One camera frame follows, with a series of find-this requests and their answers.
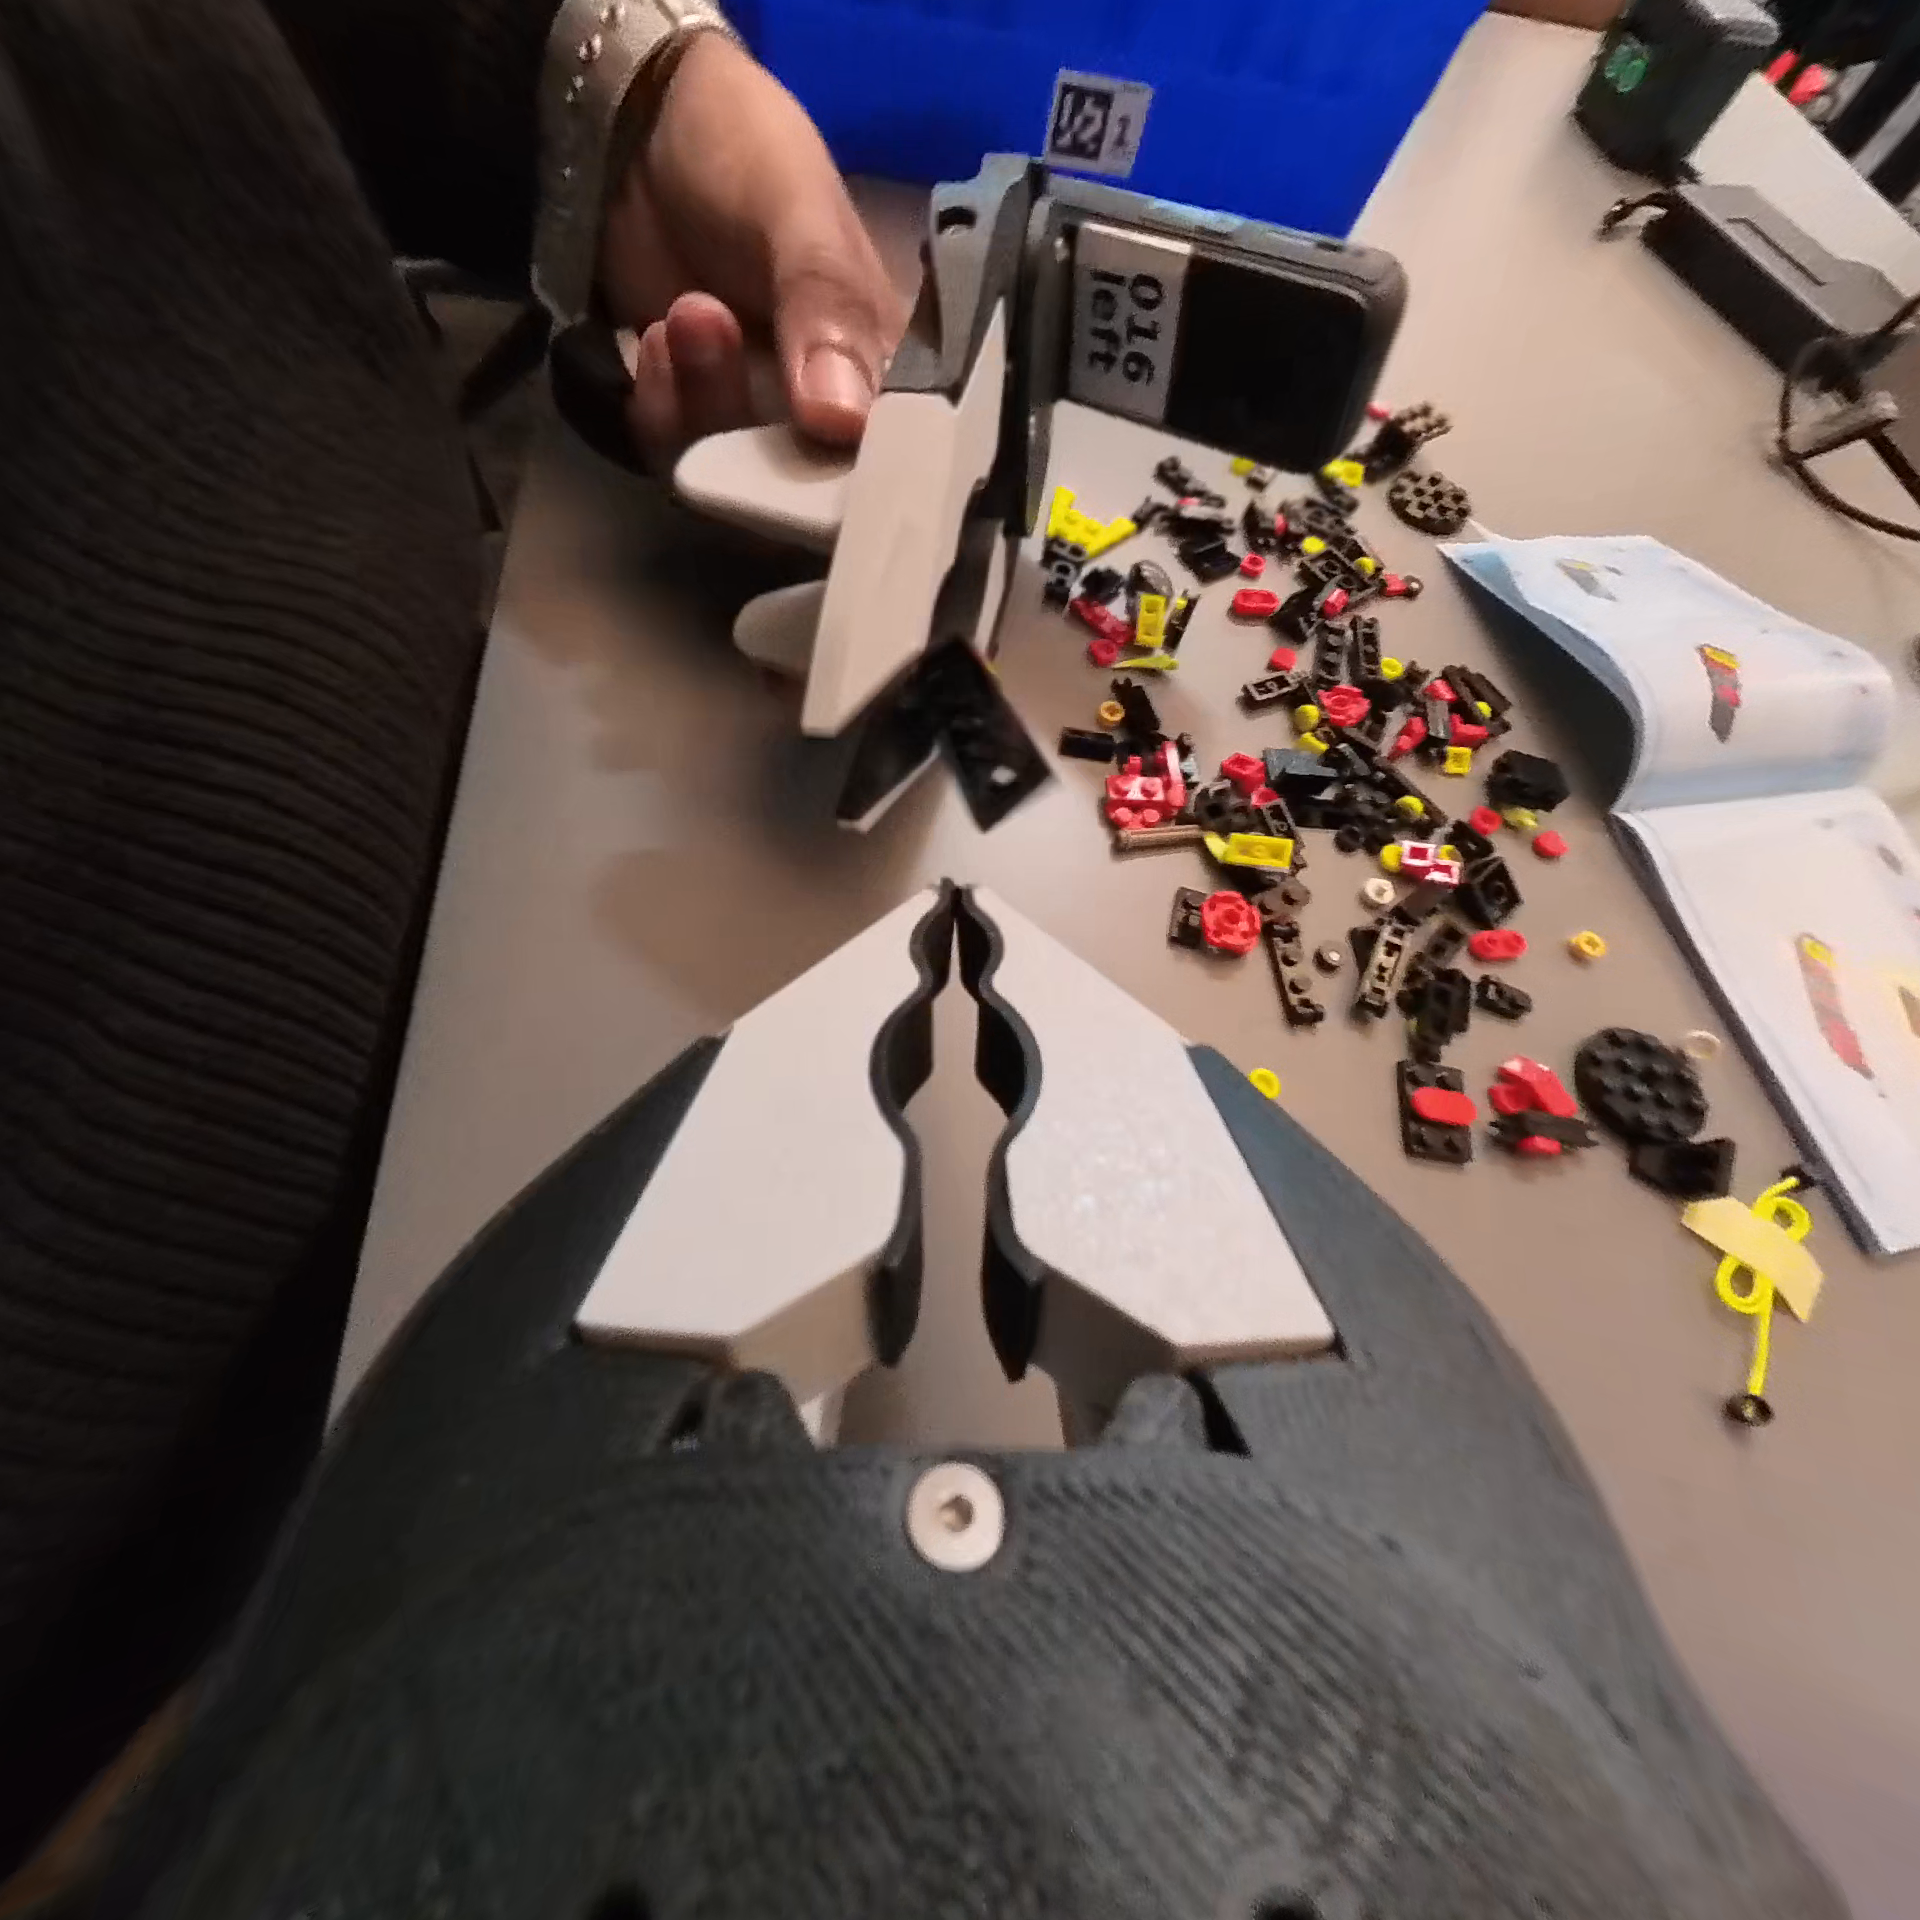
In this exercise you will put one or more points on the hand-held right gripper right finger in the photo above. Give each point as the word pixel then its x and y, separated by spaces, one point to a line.
pixel 1140 1184

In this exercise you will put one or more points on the lego instruction booklet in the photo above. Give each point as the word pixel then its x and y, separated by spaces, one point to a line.
pixel 1725 691

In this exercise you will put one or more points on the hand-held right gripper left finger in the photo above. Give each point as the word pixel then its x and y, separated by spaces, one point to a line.
pixel 750 1171

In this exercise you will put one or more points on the studded beige wristband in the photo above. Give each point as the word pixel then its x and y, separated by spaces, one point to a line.
pixel 601 135

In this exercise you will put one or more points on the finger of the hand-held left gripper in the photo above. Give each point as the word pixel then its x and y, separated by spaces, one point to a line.
pixel 901 570
pixel 772 639

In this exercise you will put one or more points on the black power adapter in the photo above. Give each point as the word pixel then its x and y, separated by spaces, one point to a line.
pixel 1770 270

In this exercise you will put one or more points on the blue plastic bin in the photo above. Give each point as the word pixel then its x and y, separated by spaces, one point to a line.
pixel 1274 104

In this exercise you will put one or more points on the black box with green logo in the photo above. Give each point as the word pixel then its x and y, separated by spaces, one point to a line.
pixel 1681 90

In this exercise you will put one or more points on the person's left forearm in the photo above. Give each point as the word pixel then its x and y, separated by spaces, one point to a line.
pixel 180 751

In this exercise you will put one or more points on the person's left hand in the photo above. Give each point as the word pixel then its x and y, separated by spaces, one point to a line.
pixel 750 241

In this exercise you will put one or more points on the pile of lego pieces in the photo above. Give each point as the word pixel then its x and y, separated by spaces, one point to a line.
pixel 1223 919

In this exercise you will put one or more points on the black round lego plate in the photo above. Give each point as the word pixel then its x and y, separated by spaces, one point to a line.
pixel 1641 1089
pixel 1429 503

